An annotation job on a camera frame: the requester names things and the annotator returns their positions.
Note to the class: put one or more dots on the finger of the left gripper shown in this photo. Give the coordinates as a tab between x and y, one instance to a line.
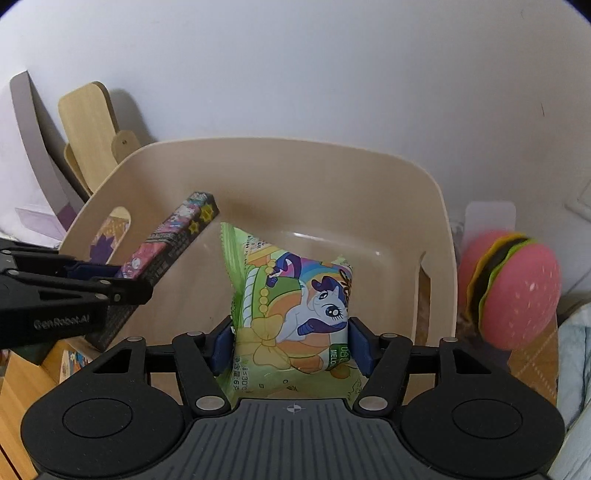
40	260
21	289

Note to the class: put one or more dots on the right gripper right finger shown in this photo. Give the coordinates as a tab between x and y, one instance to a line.
384	361

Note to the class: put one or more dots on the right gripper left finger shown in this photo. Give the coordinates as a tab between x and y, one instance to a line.
199	359

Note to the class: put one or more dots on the long colourful candy box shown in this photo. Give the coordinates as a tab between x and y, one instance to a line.
156	255

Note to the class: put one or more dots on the green pony snack bag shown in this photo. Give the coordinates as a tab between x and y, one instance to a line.
290	318

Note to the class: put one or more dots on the small colourful card box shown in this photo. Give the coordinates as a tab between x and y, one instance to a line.
71	362

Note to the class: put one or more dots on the purple white board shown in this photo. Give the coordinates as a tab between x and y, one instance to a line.
38	203

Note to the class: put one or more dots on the beige plastic storage bin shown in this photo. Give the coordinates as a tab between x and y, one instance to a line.
385	216

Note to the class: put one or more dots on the pink hamburger plush toy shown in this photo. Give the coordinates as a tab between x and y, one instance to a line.
509	288

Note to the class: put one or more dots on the light blue bedding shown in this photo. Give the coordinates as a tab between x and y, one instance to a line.
573	400

